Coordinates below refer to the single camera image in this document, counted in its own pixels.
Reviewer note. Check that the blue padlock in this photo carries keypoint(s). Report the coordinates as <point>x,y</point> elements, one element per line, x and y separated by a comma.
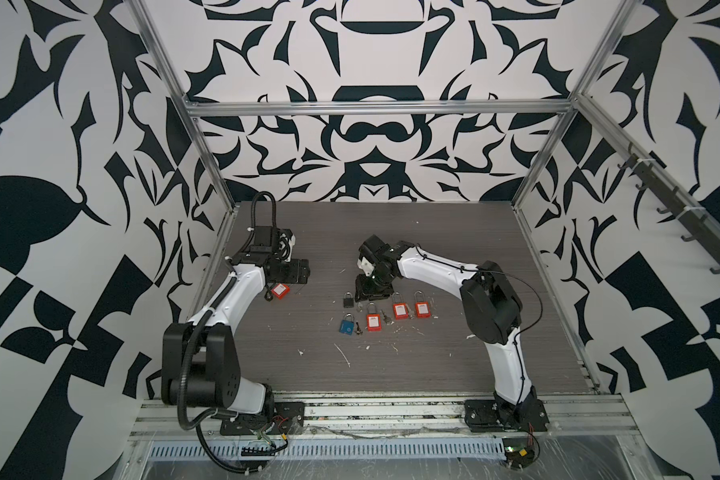
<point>347,325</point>

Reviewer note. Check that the red padlock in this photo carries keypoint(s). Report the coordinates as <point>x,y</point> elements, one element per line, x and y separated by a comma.
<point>421,305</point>
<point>373,318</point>
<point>280,290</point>
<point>400,308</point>

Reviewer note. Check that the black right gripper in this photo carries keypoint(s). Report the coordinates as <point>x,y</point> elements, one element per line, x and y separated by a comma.
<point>362,291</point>

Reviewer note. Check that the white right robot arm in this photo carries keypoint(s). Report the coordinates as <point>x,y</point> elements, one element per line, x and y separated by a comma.
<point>491,307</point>

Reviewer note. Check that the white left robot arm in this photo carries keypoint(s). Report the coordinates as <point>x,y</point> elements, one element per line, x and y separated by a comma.
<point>200,365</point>

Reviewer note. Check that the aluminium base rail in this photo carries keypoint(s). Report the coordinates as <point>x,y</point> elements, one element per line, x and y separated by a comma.
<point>367,414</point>

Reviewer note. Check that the white slotted cable duct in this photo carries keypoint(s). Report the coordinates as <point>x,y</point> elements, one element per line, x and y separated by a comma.
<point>300,449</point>

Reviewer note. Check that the small black padlock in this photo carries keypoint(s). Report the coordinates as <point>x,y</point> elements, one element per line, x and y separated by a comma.
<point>348,300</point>

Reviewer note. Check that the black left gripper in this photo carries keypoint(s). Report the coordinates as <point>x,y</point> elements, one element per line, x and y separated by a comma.
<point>298,271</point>

